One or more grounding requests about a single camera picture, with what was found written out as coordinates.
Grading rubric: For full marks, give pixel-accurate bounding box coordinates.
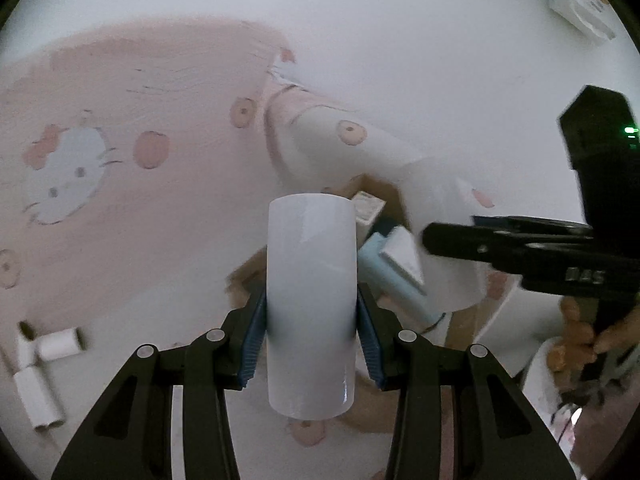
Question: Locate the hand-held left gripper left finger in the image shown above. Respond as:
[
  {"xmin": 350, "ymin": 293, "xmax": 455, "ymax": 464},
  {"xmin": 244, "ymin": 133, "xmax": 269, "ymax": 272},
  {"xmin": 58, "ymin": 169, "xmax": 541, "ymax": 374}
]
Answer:
[{"xmin": 50, "ymin": 280, "xmax": 268, "ymax": 480}]

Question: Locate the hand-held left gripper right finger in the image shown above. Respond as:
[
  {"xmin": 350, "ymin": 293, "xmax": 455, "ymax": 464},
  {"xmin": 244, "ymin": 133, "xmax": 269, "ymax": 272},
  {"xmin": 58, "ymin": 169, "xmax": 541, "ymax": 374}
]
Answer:
[{"xmin": 356, "ymin": 282, "xmax": 578, "ymax": 480}]

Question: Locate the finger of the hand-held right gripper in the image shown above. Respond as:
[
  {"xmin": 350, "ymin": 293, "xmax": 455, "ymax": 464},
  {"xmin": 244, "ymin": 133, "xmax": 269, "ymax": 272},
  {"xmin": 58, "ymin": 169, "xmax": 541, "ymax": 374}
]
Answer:
[
  {"xmin": 422, "ymin": 222, "xmax": 597, "ymax": 262},
  {"xmin": 472, "ymin": 215, "xmax": 597, "ymax": 236}
]

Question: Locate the single white cardboard tube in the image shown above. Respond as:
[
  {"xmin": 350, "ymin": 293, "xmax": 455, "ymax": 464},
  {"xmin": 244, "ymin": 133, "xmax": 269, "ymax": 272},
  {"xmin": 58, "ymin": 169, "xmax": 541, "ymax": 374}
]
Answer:
[{"xmin": 266, "ymin": 193, "xmax": 358, "ymax": 420}]

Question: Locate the brown cardboard box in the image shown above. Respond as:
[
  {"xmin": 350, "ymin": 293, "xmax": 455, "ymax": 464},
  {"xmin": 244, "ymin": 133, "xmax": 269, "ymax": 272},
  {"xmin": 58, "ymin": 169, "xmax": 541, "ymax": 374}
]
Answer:
[{"xmin": 225, "ymin": 174, "xmax": 526, "ymax": 433}]

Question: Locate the row of white paper tubes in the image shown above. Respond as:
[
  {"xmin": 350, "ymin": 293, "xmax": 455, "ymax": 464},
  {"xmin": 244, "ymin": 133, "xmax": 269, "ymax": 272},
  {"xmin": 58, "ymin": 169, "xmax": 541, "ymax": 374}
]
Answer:
[{"xmin": 12, "ymin": 319, "xmax": 84, "ymax": 432}]

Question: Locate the person's right hand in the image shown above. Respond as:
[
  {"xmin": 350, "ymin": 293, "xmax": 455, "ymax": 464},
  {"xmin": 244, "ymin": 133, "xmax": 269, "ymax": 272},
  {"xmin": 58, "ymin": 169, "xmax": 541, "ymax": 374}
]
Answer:
[{"xmin": 547, "ymin": 296, "xmax": 640, "ymax": 396}]

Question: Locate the flat white box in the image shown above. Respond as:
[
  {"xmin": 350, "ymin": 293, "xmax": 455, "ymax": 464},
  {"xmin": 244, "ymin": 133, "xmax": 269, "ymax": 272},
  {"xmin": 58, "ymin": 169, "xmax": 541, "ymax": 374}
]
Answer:
[{"xmin": 379, "ymin": 224, "xmax": 427, "ymax": 288}]

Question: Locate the light blue pack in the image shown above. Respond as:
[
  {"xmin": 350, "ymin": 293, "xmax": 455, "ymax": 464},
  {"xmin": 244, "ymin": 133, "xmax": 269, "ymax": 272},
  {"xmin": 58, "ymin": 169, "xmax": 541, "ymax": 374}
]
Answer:
[{"xmin": 357, "ymin": 231, "xmax": 447, "ymax": 332}]

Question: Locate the small white carton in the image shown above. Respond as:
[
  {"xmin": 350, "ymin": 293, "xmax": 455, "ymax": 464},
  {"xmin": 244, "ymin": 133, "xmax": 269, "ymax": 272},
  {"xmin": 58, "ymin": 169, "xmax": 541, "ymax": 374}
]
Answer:
[{"xmin": 349, "ymin": 190, "xmax": 387, "ymax": 222}]

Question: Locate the pink cat print blanket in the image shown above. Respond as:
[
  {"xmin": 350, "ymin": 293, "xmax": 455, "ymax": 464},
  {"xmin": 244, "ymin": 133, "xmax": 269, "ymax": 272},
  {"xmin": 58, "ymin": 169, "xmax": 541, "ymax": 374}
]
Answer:
[{"xmin": 0, "ymin": 17, "xmax": 566, "ymax": 480}]

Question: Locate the white printed box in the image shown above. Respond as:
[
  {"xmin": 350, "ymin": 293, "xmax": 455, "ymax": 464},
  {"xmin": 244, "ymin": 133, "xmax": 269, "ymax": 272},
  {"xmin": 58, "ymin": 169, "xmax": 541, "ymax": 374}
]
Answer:
[{"xmin": 547, "ymin": 0, "xmax": 617, "ymax": 46}]

